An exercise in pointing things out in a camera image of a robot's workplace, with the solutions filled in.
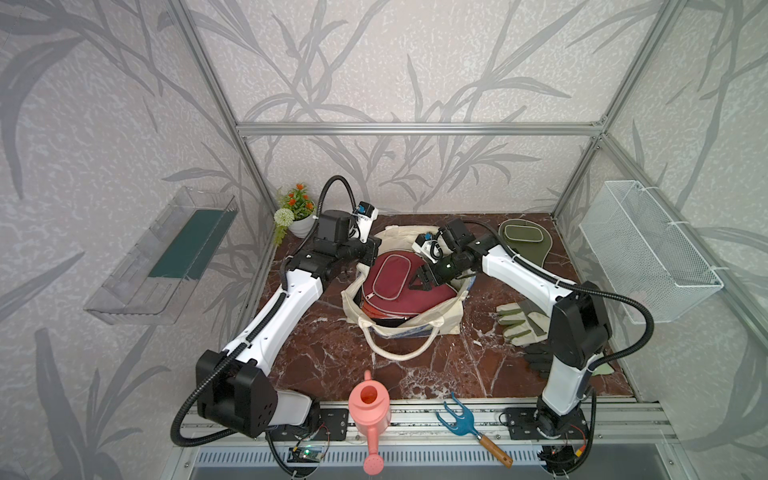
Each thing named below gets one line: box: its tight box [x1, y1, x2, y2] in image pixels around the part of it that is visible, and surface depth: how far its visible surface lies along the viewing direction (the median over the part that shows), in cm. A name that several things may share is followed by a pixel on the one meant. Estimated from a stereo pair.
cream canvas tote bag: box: [373, 225, 443, 256], surface depth 82 cm
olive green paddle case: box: [498, 218, 553, 268], surface depth 111 cm
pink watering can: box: [348, 370, 391, 476], surface depth 68 cm
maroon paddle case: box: [361, 250, 457, 319], surface depth 82 cm
